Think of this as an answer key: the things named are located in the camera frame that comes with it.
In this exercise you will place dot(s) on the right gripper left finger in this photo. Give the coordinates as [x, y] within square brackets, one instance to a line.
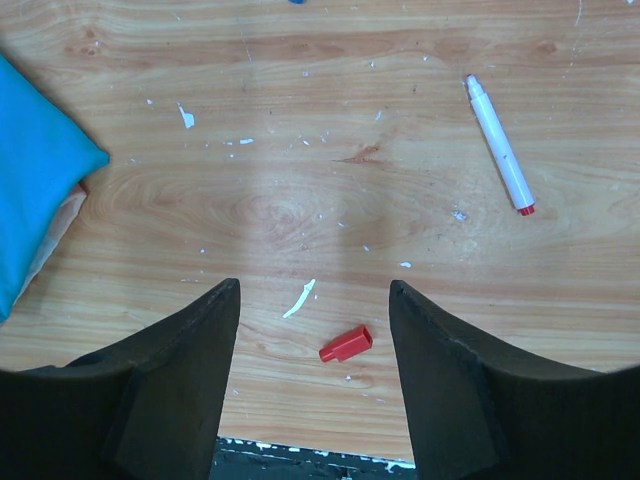
[145, 407]

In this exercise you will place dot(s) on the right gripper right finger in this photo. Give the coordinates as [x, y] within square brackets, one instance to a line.
[478, 407]

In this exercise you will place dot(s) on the red marker cap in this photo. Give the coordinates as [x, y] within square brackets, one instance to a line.
[347, 345]

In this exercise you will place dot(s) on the white pen red end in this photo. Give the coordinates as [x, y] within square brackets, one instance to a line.
[500, 147]

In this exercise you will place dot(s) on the teal cloth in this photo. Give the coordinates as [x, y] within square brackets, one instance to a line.
[44, 157]

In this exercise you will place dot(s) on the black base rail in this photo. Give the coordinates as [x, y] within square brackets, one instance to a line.
[236, 458]

